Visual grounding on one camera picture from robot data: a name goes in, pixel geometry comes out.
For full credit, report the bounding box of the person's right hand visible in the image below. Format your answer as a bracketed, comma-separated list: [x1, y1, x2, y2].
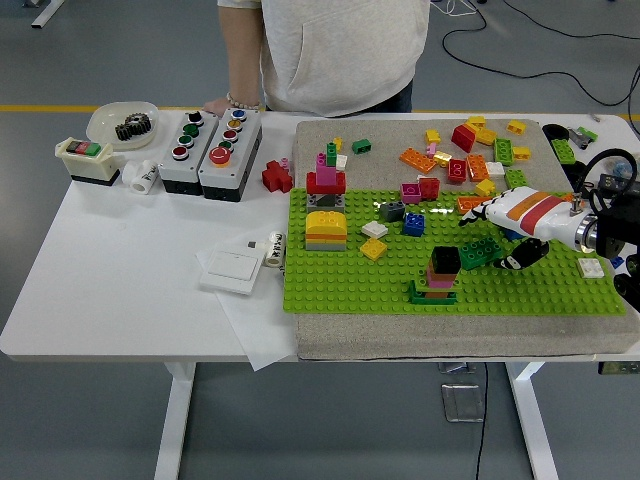
[200, 97, 234, 117]

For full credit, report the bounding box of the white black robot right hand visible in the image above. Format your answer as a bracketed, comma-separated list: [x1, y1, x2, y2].
[458, 187, 587, 272]

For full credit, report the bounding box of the dark green long brick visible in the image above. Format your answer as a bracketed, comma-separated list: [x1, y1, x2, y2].
[458, 236, 503, 272]

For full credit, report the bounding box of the red slope brick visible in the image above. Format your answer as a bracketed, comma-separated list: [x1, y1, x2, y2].
[450, 123, 479, 154]

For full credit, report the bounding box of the green studded baseplate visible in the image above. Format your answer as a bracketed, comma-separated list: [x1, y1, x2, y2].
[282, 187, 627, 317]

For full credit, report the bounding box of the lime green long brick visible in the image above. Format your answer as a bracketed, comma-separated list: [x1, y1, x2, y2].
[492, 136, 515, 167]

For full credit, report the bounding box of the grey emergency stop box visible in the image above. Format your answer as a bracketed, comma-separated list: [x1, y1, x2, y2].
[198, 107, 264, 204]

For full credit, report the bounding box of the orange six-stud brick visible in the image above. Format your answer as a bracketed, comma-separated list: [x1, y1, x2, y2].
[465, 153, 491, 183]

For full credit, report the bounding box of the grey four-button box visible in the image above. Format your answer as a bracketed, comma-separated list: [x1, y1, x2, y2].
[157, 110, 220, 196]

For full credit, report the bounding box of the dark metal gear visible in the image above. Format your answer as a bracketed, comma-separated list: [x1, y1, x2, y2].
[114, 113, 153, 142]

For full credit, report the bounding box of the black electronic device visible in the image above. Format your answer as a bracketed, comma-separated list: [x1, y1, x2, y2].
[598, 172, 636, 194]

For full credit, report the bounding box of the red cross brick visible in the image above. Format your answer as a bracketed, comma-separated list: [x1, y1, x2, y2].
[261, 159, 295, 194]

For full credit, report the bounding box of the grey green tool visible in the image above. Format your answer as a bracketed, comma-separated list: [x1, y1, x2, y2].
[568, 125, 600, 150]

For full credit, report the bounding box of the black square brick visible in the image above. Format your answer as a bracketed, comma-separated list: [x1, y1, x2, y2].
[428, 245, 462, 276]

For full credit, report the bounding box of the white pipe tee fitting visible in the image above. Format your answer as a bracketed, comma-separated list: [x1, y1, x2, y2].
[121, 159, 160, 195]

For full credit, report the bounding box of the salmon square brick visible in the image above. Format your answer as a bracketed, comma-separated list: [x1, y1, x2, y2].
[425, 264, 459, 284]

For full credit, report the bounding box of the translucent white bowl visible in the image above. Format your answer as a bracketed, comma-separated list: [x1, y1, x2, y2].
[85, 101, 160, 151]

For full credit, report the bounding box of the red wide brick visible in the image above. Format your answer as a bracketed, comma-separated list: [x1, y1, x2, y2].
[305, 171, 347, 195]

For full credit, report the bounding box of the orange long plate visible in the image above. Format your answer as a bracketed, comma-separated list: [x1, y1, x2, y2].
[398, 146, 438, 175]

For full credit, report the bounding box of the tall pink brick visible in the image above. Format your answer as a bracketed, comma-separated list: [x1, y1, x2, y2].
[313, 153, 339, 186]

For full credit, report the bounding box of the person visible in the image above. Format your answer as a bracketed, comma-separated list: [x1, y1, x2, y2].
[200, 0, 431, 119]

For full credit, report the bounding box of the grey arch brick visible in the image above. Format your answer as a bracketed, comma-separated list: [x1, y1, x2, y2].
[305, 192, 346, 214]

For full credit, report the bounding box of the dark grey brick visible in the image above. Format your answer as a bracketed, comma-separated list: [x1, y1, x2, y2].
[378, 201, 407, 223]

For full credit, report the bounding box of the grey-brown mat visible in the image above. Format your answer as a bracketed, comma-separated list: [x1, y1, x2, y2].
[293, 118, 640, 362]

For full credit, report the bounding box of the white labelled cylinder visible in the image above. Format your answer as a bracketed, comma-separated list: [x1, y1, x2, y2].
[264, 230, 286, 268]

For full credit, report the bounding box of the yellow dome brick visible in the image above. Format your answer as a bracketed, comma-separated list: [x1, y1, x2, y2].
[304, 210, 348, 236]

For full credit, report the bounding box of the yellow square plate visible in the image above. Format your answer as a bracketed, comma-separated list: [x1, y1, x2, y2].
[359, 236, 388, 262]

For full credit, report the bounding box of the orange thin brick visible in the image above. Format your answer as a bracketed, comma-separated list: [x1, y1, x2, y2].
[304, 230, 348, 244]

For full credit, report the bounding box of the black under-table control box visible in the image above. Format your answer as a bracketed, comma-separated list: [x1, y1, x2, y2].
[597, 360, 640, 376]

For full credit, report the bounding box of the white furniture foot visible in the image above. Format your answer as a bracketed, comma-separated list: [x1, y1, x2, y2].
[22, 0, 66, 29]

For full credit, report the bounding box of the metal floor box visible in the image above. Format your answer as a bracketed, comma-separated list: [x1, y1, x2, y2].
[440, 383, 485, 424]

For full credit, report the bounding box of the white table leg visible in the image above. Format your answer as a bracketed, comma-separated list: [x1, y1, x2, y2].
[504, 360, 560, 480]
[153, 362, 197, 480]

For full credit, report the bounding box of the white paper sheet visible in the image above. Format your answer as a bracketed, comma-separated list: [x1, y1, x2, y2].
[194, 239, 301, 372]

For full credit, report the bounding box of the white bead bracelet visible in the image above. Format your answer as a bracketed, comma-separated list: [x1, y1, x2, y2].
[225, 91, 262, 111]

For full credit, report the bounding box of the black ring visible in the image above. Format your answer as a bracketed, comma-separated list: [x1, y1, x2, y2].
[541, 123, 571, 144]

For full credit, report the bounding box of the bag with blue wire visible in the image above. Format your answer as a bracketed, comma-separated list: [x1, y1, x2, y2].
[602, 154, 636, 176]

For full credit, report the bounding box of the black floor cable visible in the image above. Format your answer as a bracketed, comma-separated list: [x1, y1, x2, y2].
[499, 0, 640, 41]
[441, 0, 640, 107]

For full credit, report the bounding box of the beige red-green switch box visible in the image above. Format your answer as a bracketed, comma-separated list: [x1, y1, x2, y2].
[54, 138, 126, 188]

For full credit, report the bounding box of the dark green frame brick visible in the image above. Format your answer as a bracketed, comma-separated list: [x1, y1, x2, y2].
[408, 278, 459, 306]

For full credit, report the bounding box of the white wall switch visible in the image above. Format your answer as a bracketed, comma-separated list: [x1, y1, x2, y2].
[199, 248, 265, 296]

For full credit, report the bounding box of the black hanging cable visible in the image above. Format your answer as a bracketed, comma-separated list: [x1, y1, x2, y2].
[474, 360, 489, 480]

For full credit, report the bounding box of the white floor cable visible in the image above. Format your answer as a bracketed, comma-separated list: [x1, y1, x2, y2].
[429, 0, 474, 17]

